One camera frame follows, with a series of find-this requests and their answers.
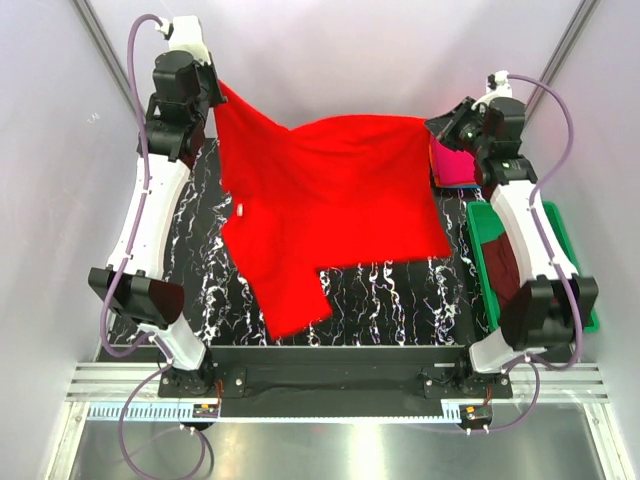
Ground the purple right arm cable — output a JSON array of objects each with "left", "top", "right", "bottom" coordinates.
[{"left": 414, "top": 73, "right": 591, "bottom": 434}]

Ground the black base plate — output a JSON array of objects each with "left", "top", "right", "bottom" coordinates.
[{"left": 159, "top": 346, "right": 513, "bottom": 423}]

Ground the connector box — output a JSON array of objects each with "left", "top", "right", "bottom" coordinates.
[
  {"left": 192, "top": 403, "right": 220, "bottom": 419},
  {"left": 461, "top": 403, "right": 493, "bottom": 423}
]

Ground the right connector box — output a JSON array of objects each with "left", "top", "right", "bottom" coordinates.
[{"left": 461, "top": 403, "right": 493, "bottom": 423}]

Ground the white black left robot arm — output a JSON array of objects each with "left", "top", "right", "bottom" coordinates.
[{"left": 88, "top": 14, "right": 226, "bottom": 396}]

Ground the left connector box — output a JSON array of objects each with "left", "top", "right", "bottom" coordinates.
[{"left": 192, "top": 403, "right": 220, "bottom": 419}]

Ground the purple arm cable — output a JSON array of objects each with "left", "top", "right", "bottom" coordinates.
[
  {"left": 414, "top": 73, "right": 591, "bottom": 434},
  {"left": 98, "top": 13, "right": 219, "bottom": 479}
]

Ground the folded pink t shirt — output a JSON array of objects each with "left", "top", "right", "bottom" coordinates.
[{"left": 430, "top": 138, "right": 476, "bottom": 183}]

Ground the green plastic bin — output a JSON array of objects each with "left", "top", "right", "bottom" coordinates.
[{"left": 466, "top": 201, "right": 600, "bottom": 333}]

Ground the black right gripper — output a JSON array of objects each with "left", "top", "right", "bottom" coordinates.
[{"left": 423, "top": 97, "right": 490, "bottom": 159}]

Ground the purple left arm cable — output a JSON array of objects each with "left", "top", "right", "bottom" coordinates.
[{"left": 98, "top": 13, "right": 219, "bottom": 479}]

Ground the maroon t shirt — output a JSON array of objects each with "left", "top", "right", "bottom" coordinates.
[{"left": 482, "top": 232, "right": 520, "bottom": 309}]

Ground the red t shirt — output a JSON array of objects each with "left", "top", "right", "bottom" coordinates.
[{"left": 214, "top": 87, "right": 451, "bottom": 339}]

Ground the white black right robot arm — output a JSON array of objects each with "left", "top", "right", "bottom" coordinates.
[{"left": 425, "top": 70, "right": 599, "bottom": 397}]

